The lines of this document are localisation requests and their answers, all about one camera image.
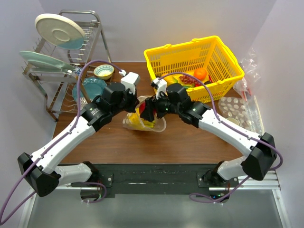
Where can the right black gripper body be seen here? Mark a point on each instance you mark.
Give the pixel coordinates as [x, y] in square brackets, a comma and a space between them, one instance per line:
[163, 106]

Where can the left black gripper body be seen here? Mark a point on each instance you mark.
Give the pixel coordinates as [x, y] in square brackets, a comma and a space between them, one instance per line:
[128, 102]

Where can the red apple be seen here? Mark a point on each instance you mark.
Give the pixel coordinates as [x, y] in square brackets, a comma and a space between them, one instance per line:
[142, 107]

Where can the yellow banana bunch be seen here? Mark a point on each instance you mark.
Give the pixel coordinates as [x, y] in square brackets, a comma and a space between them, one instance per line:
[137, 123]

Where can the clear zip top bag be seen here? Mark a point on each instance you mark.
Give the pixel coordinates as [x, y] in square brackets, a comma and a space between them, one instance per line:
[160, 124]

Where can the yellow plastic shopping basket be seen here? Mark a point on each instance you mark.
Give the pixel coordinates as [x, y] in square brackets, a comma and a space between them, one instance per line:
[210, 53]

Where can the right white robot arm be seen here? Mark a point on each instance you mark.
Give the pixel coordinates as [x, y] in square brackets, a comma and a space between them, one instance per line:
[258, 154]

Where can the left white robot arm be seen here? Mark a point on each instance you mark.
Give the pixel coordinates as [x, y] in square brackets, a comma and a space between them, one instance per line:
[42, 169]

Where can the polka dot plastic bag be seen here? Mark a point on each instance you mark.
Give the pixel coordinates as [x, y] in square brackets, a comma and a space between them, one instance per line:
[238, 108]

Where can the crumpled clear plastic bag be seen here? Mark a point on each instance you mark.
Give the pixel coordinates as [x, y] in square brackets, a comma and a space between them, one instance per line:
[250, 83]

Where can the mango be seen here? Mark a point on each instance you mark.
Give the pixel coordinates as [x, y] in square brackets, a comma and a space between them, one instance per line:
[172, 79]

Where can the red grape bunch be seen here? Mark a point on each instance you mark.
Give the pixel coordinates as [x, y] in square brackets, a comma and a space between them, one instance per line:
[188, 81]

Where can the teal scalloped plate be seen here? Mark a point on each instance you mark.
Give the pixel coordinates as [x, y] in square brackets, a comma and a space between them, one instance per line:
[94, 86]

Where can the teal rimmed yellow bowl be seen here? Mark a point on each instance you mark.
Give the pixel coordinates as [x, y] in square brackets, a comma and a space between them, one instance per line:
[104, 72]

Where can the orange fruit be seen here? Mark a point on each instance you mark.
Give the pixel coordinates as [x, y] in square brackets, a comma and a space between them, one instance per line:
[200, 73]

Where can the blue patterned cup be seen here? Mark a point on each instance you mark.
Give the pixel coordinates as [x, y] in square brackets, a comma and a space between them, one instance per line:
[83, 101]

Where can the small blue white bowl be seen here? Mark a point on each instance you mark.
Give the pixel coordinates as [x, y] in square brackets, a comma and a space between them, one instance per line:
[77, 70]

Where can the white paper cup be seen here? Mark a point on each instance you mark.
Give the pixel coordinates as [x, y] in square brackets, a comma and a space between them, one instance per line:
[233, 120]

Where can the steel dish rack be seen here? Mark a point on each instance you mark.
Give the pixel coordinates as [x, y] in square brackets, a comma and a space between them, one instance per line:
[56, 85]

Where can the white and teal plate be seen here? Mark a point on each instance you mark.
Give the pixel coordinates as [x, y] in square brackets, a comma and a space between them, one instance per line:
[60, 31]

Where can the pale green plate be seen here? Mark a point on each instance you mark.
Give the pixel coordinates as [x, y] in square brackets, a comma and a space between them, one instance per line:
[44, 61]

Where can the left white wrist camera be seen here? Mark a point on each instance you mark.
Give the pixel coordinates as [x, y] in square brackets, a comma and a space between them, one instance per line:
[130, 82]

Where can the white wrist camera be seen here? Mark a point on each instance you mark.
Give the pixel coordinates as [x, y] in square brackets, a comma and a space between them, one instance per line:
[130, 82]
[160, 85]

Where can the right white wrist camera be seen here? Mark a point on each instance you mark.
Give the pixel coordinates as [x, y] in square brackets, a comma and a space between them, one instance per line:
[160, 85]

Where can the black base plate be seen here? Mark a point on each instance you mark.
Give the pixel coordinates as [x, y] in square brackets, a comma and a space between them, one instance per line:
[170, 179]

